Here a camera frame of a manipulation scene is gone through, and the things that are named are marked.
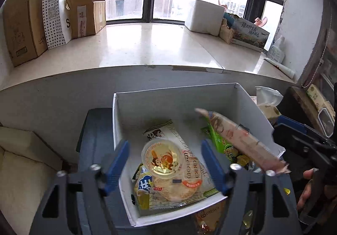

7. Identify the yellow blue snack packet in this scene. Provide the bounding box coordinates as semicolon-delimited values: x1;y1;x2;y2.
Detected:
132;164;153;210

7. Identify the jelly cup with cartoon lid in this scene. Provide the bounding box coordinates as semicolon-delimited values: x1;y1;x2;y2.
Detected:
141;138;185;179

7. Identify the green snack packet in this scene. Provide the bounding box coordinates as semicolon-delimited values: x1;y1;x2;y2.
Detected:
202;121;239;163

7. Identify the cream leather sofa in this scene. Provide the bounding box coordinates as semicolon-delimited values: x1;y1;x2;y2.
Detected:
1;127;62;234

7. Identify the green tea box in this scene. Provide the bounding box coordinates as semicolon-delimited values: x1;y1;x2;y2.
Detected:
306;84;335;120

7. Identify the small beige gift bag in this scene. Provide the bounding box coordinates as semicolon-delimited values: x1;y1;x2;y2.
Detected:
219;19;234;44

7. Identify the person's right hand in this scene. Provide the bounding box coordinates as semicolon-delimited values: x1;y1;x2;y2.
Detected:
296;168;336;224

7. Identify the open brown cardboard box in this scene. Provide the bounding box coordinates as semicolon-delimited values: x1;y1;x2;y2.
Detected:
66;0;106;39

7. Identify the white digital clock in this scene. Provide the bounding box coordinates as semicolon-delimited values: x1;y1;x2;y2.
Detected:
318;107;334;138

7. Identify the pink long snack packet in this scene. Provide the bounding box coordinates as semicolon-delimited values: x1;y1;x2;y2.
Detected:
195;108;290;175

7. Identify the white rolled paper tube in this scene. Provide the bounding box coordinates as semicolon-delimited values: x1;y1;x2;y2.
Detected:
265;57;295;79

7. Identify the tissue pack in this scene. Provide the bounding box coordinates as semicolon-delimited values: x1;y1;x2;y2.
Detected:
255;86;283;125

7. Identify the rice cracker packet on table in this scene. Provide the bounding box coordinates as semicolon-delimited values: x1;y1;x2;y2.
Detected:
194;200;226;234

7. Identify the white cardboard storage box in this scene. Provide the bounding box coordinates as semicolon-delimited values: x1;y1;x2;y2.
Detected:
112;83;286;228

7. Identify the white foam block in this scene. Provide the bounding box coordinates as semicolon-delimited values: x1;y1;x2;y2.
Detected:
185;0;225;36

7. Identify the printed landscape gift box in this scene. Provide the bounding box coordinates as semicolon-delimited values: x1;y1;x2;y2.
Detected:
223;12;270;52

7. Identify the round rice cracker packet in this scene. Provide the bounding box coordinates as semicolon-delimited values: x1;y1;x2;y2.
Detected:
135;121;218;211

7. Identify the tall brown cardboard box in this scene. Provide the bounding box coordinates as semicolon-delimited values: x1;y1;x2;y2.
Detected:
3;0;47;67

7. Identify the white plastic bottle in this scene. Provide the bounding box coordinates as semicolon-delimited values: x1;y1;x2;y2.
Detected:
267;36;285;64

